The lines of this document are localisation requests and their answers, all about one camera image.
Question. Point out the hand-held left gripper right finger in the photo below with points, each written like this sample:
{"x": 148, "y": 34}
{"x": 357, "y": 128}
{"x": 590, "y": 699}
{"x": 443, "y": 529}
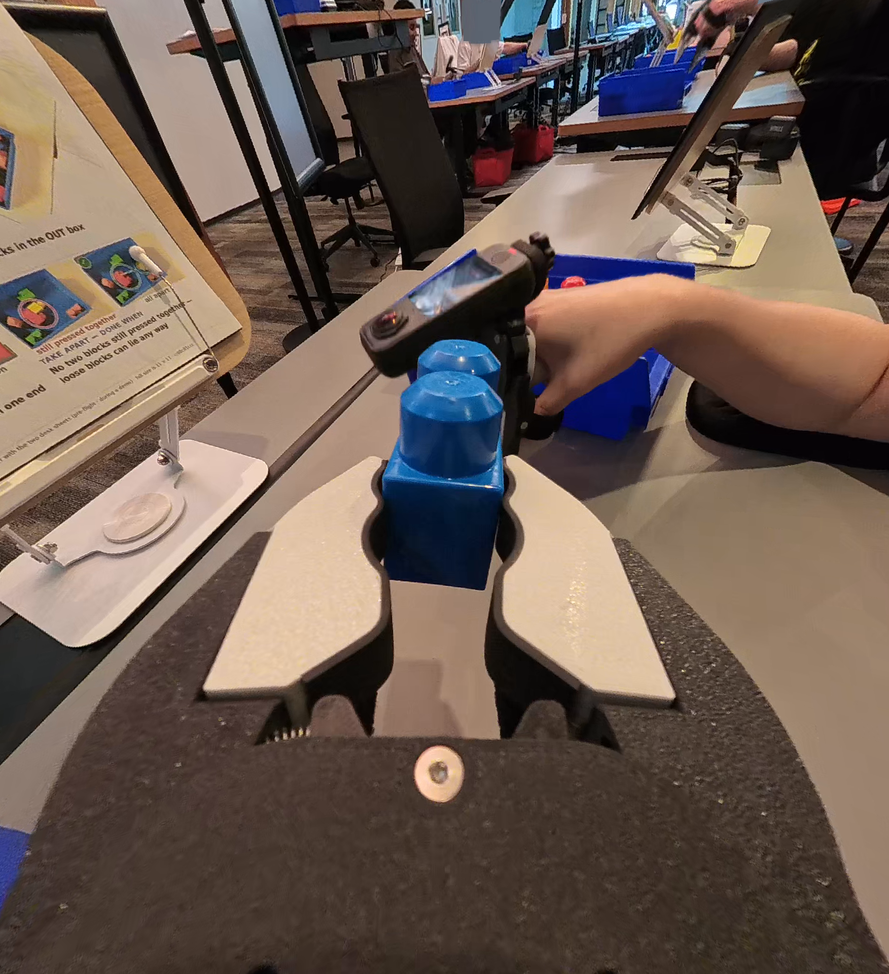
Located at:
{"x": 581, "y": 601}

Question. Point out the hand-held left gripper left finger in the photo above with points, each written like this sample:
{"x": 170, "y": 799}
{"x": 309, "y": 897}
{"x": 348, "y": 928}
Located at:
{"x": 307, "y": 601}

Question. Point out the blue mega block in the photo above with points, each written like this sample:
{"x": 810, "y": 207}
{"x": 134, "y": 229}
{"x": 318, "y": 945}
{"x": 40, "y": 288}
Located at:
{"x": 440, "y": 533}

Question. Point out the person's right forearm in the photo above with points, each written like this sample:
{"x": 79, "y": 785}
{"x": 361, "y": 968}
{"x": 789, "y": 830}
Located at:
{"x": 794, "y": 357}

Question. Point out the person's right hand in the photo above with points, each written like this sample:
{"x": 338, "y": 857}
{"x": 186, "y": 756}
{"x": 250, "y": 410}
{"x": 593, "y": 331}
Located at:
{"x": 604, "y": 335}

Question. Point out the red bag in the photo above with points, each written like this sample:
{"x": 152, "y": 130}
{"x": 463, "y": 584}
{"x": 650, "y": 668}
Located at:
{"x": 534, "y": 144}
{"x": 494, "y": 167}

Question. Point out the black office chair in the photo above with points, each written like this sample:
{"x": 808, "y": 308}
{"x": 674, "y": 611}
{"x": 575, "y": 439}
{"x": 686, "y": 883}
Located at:
{"x": 341, "y": 179}
{"x": 406, "y": 167}

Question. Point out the instruction sheet on white stand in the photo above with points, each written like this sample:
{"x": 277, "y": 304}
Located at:
{"x": 185, "y": 487}

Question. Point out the white board stand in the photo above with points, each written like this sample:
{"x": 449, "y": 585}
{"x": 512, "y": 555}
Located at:
{"x": 718, "y": 243}

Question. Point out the black wrist rest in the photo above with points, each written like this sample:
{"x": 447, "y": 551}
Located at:
{"x": 756, "y": 441}

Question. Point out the dark display board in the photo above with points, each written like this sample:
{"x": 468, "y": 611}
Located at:
{"x": 718, "y": 99}

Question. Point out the rolling whiteboard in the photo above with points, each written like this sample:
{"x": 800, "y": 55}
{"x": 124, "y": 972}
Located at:
{"x": 277, "y": 91}

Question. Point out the instruction sheet board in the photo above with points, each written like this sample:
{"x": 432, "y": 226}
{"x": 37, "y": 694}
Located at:
{"x": 71, "y": 266}

